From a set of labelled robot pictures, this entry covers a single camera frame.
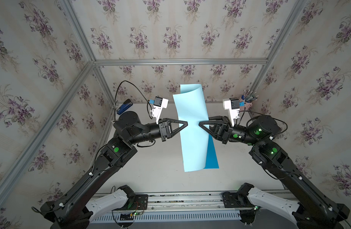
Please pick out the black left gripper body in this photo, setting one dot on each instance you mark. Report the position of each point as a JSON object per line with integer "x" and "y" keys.
{"x": 161, "y": 127}

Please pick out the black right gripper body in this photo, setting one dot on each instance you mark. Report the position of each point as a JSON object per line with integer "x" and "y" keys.
{"x": 233, "y": 135}

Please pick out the light blue paper sheet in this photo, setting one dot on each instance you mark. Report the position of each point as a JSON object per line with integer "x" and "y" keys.
{"x": 191, "y": 107}

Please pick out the dark blue paper sheet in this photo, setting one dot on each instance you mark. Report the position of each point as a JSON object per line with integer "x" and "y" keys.
{"x": 211, "y": 158}

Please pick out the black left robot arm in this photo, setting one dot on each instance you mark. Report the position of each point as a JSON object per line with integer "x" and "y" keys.
{"x": 73, "y": 210}

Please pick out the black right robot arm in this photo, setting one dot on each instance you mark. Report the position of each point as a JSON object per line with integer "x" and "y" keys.
{"x": 311, "y": 210}

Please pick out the pink pen cup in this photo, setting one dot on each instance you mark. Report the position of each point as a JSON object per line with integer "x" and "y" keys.
{"x": 247, "y": 105}

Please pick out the pens in cup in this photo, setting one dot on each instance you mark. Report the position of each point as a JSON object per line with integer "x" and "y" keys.
{"x": 249, "y": 96}

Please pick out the blue black stapler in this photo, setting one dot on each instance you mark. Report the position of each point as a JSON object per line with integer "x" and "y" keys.
{"x": 124, "y": 106}

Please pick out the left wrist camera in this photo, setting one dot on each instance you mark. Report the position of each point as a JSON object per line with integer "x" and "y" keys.
{"x": 158, "y": 104}

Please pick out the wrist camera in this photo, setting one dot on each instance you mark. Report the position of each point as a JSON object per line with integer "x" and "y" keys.
{"x": 233, "y": 106}
{"x": 158, "y": 104}

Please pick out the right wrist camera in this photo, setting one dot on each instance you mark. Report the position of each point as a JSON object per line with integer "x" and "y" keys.
{"x": 233, "y": 106}

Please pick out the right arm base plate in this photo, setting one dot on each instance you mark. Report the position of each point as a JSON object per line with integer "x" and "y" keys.
{"x": 237, "y": 200}

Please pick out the aluminium mounting rail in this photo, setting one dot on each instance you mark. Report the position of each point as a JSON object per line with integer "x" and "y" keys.
{"x": 184, "y": 201}

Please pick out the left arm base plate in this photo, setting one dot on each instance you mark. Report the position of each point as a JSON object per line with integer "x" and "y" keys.
{"x": 138, "y": 202}

